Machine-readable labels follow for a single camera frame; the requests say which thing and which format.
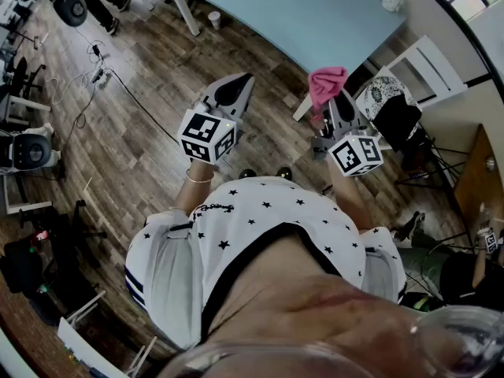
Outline black bag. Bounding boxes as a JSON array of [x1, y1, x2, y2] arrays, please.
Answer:
[[2, 239, 45, 295]]

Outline black star chair base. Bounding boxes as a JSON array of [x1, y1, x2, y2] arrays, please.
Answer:
[[58, 198, 108, 269]]

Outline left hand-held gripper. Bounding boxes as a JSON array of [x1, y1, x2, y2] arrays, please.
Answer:
[[177, 72, 256, 165]]

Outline thin gold bracelet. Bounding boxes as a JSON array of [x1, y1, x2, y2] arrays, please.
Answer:
[[185, 169, 215, 183]]

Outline black mesh office chair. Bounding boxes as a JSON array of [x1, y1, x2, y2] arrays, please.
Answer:
[[7, 56, 47, 102]]

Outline white table leg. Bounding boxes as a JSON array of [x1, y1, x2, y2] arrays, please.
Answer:
[[167, 0, 202, 38], [292, 92, 316, 121]]

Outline white cable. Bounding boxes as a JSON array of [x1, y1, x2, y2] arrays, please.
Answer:
[[50, 67, 99, 106]]

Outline white metal rail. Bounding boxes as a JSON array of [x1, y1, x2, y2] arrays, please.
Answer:
[[65, 289, 107, 326]]

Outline person's clear eyeglasses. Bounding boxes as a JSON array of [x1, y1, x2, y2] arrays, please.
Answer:
[[155, 305, 504, 378]]

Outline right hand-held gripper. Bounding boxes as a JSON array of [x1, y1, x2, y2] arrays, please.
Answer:
[[312, 89, 384, 178]]

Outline white desk frame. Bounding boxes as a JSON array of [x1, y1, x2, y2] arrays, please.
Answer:
[[0, 92, 52, 128], [3, 171, 54, 216]]

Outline white slatted chair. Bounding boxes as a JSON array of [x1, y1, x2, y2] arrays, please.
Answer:
[[387, 34, 469, 106]]

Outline wooden table with black frame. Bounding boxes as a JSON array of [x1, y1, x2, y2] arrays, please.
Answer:
[[395, 123, 504, 243]]

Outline person's bare neck and chin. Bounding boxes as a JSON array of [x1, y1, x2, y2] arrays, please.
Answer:
[[157, 234, 504, 378]]

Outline black white round machine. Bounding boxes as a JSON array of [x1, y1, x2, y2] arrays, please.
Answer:
[[0, 128, 62, 171]]

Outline pink cloth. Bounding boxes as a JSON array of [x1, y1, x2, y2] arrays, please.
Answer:
[[308, 66, 350, 125]]

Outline black garment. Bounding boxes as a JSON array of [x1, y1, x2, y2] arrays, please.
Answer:
[[372, 94, 428, 153]]

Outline white board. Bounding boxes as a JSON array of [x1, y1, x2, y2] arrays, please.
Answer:
[[57, 316, 131, 378]]

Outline person's white star-print shirt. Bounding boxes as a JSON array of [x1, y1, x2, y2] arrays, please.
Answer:
[[124, 176, 407, 350]]

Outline black white patterned cushion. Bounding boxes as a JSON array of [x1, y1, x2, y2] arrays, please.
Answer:
[[362, 76, 419, 141]]

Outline person's left forearm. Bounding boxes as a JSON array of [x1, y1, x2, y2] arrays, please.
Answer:
[[172, 159, 216, 214]]

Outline thick black floor cable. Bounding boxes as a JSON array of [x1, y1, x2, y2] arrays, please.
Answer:
[[108, 68, 180, 146]]

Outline person's right forearm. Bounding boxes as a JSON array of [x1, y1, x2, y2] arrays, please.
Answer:
[[326, 163, 375, 234]]

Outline black power adapter with cable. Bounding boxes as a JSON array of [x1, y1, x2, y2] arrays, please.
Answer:
[[62, 43, 106, 147]]

